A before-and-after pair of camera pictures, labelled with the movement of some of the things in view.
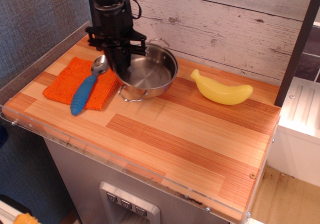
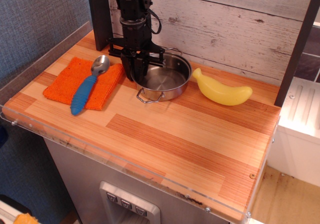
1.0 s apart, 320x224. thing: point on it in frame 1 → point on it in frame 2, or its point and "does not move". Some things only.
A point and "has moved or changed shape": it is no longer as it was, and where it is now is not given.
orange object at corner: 25,218 does not move
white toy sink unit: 295,146 does not move
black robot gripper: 113,26 → 136,48
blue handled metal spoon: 99,66 does not move
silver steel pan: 152,74 has moved or changed shape
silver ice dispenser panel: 123,207 does not move
